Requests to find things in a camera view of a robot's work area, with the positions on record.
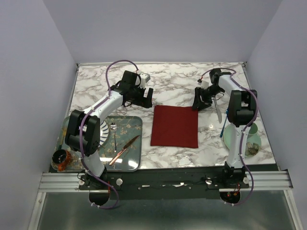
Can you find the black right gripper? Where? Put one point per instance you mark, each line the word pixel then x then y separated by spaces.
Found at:
pixel 196 100

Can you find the blue striped white plate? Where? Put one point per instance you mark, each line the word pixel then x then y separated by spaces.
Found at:
pixel 104 133

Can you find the black and orange cup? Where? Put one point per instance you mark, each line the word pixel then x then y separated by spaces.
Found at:
pixel 61 158

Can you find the rose gold knife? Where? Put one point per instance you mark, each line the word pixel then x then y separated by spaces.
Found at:
pixel 129 143

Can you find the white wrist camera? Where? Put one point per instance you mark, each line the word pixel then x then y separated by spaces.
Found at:
pixel 203 84
pixel 145 77

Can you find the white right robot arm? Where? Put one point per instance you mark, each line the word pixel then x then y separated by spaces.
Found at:
pixel 242 112

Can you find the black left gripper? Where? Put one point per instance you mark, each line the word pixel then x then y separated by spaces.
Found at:
pixel 143 101

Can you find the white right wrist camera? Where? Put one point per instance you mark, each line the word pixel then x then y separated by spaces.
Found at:
pixel 203 84

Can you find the aluminium frame rail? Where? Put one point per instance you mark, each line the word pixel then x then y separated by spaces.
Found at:
pixel 147 179

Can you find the blue handled fork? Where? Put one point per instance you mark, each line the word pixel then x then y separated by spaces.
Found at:
pixel 226 119

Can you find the gold fork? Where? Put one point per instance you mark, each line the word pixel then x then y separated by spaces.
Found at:
pixel 62 137

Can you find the dark red cloth napkin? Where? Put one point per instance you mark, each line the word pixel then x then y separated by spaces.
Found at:
pixel 175 127

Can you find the light green cup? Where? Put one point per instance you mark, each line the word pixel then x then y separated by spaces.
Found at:
pixel 253 130

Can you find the silver spoon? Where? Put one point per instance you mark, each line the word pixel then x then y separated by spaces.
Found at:
pixel 114 127

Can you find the silver table knife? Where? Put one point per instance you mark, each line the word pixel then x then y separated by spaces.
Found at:
pixel 219 114

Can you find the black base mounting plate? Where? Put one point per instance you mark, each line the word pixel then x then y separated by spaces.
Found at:
pixel 163 194

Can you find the light green plate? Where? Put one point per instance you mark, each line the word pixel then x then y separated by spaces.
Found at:
pixel 253 145

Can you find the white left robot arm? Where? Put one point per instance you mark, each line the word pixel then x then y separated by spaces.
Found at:
pixel 83 132

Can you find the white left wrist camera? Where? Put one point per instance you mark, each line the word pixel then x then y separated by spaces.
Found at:
pixel 145 77

